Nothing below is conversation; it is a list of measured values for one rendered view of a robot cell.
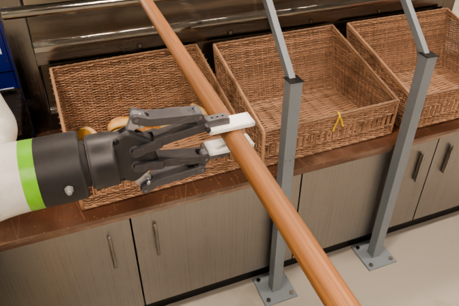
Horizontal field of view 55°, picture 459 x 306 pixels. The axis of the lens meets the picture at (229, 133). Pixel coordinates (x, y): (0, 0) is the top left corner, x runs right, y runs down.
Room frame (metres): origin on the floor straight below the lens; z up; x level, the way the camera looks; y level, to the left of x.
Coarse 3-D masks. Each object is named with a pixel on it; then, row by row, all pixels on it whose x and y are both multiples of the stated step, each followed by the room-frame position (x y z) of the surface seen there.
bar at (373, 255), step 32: (96, 0) 1.15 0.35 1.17; (128, 0) 1.18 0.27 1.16; (160, 0) 1.21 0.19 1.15; (416, 32) 1.36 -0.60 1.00; (288, 64) 1.17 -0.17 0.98; (288, 96) 1.11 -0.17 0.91; (416, 96) 1.28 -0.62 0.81; (288, 128) 1.11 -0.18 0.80; (416, 128) 1.29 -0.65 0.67; (288, 160) 1.11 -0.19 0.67; (288, 192) 1.12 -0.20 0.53; (384, 192) 1.31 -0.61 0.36; (384, 224) 1.28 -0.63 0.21; (384, 256) 1.29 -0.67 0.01; (288, 288) 1.12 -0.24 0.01
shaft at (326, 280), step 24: (144, 0) 1.07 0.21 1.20; (168, 24) 0.92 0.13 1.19; (168, 48) 0.83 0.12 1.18; (192, 72) 0.70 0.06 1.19; (216, 96) 0.62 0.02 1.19; (240, 144) 0.49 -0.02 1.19; (240, 168) 0.46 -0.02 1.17; (264, 168) 0.44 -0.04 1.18; (264, 192) 0.40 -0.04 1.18; (288, 216) 0.36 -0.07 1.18; (288, 240) 0.33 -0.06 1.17; (312, 240) 0.32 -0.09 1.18; (312, 264) 0.29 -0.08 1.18; (336, 288) 0.26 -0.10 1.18
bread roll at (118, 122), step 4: (120, 116) 1.41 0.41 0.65; (124, 116) 1.41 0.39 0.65; (112, 120) 1.38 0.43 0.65; (116, 120) 1.38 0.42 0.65; (120, 120) 1.38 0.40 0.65; (124, 120) 1.38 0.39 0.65; (108, 124) 1.37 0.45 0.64; (112, 124) 1.36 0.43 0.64; (116, 124) 1.36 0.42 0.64; (120, 124) 1.36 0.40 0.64; (124, 124) 1.37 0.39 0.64; (108, 128) 1.36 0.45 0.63; (112, 128) 1.35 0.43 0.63; (116, 128) 1.36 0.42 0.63
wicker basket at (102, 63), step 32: (96, 64) 1.46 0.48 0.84; (128, 64) 1.50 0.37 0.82; (160, 64) 1.54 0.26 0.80; (64, 96) 1.39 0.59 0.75; (96, 96) 1.43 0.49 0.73; (128, 96) 1.47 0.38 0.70; (160, 96) 1.51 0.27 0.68; (192, 96) 1.55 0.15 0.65; (224, 96) 1.34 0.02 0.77; (64, 128) 1.14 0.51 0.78; (96, 128) 1.39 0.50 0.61; (224, 160) 1.16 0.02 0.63; (96, 192) 1.00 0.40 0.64; (128, 192) 1.04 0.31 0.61
